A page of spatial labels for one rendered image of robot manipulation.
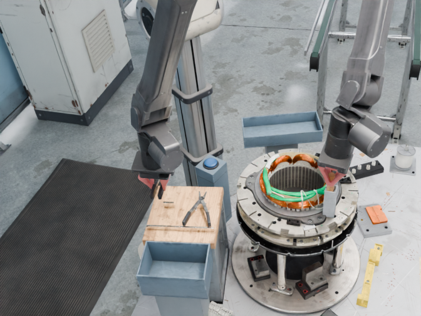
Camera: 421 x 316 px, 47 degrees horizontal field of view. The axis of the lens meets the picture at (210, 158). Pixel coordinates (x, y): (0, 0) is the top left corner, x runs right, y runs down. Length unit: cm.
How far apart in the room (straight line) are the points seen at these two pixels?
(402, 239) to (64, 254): 177
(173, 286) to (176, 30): 63
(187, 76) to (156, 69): 59
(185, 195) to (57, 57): 212
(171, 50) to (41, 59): 256
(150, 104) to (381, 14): 49
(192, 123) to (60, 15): 181
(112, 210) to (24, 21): 131
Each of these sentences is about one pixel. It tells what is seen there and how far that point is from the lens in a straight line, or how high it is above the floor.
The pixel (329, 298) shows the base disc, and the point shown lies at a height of 80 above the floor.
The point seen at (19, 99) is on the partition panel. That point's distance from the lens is 378.
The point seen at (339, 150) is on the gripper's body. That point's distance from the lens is 107.
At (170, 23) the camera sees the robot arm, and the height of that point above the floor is 167.
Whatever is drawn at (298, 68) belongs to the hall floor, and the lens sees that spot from 390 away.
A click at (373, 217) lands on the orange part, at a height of 80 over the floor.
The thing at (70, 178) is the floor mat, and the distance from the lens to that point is 317.
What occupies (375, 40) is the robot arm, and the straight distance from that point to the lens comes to 102.
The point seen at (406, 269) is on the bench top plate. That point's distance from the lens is 158.
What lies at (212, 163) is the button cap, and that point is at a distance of 147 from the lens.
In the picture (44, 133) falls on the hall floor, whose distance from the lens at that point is 366.
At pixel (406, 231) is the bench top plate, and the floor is 78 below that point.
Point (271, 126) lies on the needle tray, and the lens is 162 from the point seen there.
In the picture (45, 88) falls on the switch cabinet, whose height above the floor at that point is 30.
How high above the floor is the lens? 203
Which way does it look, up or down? 41 degrees down
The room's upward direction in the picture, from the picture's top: 8 degrees counter-clockwise
